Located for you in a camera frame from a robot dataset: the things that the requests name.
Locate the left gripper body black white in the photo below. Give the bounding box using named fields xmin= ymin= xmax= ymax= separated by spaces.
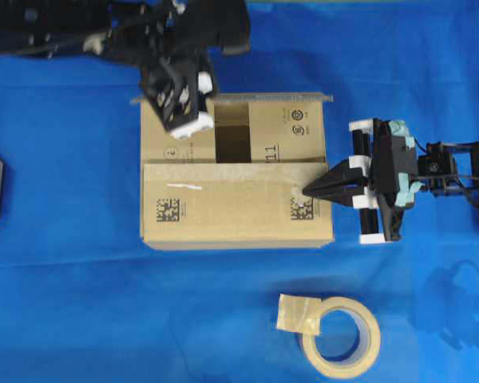
xmin=140 ymin=51 xmax=217 ymax=140

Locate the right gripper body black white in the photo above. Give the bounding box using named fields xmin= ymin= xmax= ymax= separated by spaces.
xmin=347 ymin=118 xmax=419 ymax=244

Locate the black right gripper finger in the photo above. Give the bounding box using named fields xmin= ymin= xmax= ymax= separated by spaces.
xmin=303 ymin=160 xmax=368 ymax=195
xmin=305 ymin=187 xmax=364 ymax=206

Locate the brown cardboard box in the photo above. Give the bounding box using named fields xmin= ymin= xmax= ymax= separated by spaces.
xmin=139 ymin=93 xmax=335 ymax=251

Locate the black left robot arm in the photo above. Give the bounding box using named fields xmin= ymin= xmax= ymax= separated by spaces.
xmin=0 ymin=1 xmax=251 ymax=139

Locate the masking tape roll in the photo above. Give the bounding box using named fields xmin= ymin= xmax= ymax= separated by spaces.
xmin=276 ymin=294 xmax=382 ymax=380

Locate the blue table cloth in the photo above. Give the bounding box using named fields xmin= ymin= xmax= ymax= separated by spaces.
xmin=0 ymin=1 xmax=479 ymax=382

